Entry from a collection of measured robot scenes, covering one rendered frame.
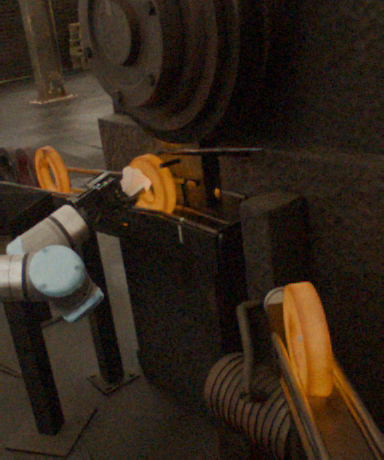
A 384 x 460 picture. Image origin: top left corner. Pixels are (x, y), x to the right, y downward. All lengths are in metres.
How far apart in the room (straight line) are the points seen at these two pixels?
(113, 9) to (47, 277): 0.49
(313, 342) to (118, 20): 0.65
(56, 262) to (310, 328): 0.49
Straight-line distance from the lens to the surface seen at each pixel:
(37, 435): 1.86
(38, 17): 8.16
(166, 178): 1.31
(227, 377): 1.07
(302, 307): 0.76
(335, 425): 0.79
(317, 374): 0.76
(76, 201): 1.25
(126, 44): 1.06
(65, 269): 1.04
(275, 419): 0.99
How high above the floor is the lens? 1.17
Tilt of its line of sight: 21 degrees down
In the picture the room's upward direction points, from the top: 7 degrees counter-clockwise
